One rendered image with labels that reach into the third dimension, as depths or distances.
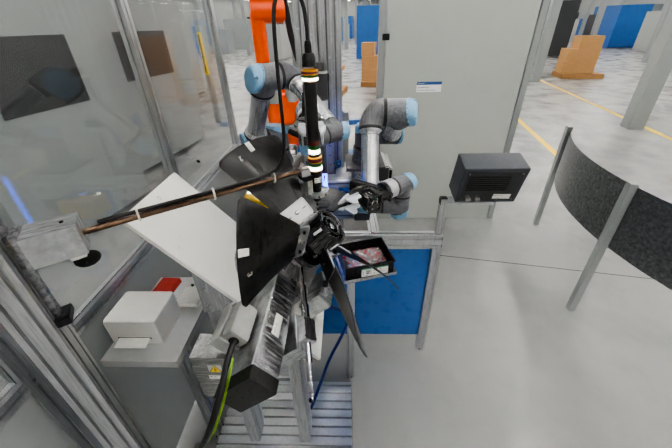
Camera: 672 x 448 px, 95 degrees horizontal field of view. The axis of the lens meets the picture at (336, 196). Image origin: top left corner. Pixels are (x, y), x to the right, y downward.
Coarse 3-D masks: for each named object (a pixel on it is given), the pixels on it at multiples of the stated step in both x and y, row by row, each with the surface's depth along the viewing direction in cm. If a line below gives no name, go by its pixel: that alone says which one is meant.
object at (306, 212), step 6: (300, 198) 94; (294, 204) 94; (300, 204) 94; (306, 204) 95; (288, 210) 93; (294, 210) 93; (300, 210) 94; (306, 210) 94; (312, 210) 95; (288, 216) 92; (294, 216) 93; (300, 216) 94; (306, 216) 94; (300, 222) 93
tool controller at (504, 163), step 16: (464, 160) 127; (480, 160) 127; (496, 160) 127; (512, 160) 126; (464, 176) 126; (480, 176) 125; (496, 176) 125; (512, 176) 125; (464, 192) 132; (480, 192) 132; (496, 192) 131; (512, 192) 131
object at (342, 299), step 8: (336, 272) 84; (328, 280) 91; (336, 280) 85; (336, 288) 87; (344, 288) 78; (336, 296) 89; (344, 296) 81; (344, 304) 84; (344, 312) 86; (352, 312) 73; (352, 320) 79; (352, 328) 83; (360, 336) 72; (360, 344) 68
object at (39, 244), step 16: (32, 224) 63; (48, 224) 63; (64, 224) 62; (80, 224) 66; (16, 240) 58; (32, 240) 59; (48, 240) 60; (64, 240) 62; (80, 240) 63; (32, 256) 60; (48, 256) 61; (64, 256) 63
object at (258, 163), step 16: (256, 144) 93; (272, 144) 96; (224, 160) 86; (256, 160) 91; (272, 160) 94; (288, 160) 97; (240, 176) 88; (256, 176) 90; (256, 192) 89; (272, 192) 91; (288, 192) 93; (272, 208) 91
